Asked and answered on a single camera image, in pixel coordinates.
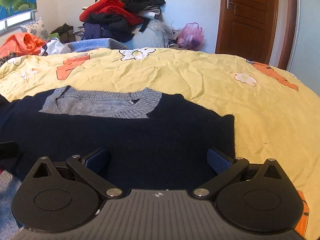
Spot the pile of dark and red clothes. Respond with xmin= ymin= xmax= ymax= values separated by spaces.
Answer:
xmin=79 ymin=0 xmax=166 ymax=43

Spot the floral patterned pillow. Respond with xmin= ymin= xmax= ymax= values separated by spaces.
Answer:
xmin=20 ymin=18 xmax=50 ymax=41

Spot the dark olive bag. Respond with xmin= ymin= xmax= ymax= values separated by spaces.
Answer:
xmin=50 ymin=23 xmax=76 ymax=44

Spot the white and black crumpled cloth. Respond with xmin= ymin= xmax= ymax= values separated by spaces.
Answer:
xmin=39 ymin=38 xmax=72 ymax=56

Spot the orange plastic bag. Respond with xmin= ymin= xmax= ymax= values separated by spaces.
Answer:
xmin=1 ymin=33 xmax=47 ymax=57

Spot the purple plastic bag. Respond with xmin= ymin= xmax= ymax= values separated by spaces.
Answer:
xmin=177 ymin=22 xmax=204 ymax=50

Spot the yellow floral bed quilt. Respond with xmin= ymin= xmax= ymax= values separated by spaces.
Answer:
xmin=1 ymin=48 xmax=319 ymax=239

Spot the light blue folded blanket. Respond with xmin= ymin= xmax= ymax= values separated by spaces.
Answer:
xmin=67 ymin=38 xmax=127 ymax=53

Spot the white wardrobe with decals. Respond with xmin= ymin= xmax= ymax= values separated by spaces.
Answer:
xmin=288 ymin=0 xmax=319 ymax=94

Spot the brown wooden door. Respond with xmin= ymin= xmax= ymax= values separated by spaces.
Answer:
xmin=215 ymin=0 xmax=279 ymax=63

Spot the navy and grey knit sweater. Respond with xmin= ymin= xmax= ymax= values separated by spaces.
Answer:
xmin=1 ymin=86 xmax=235 ymax=191

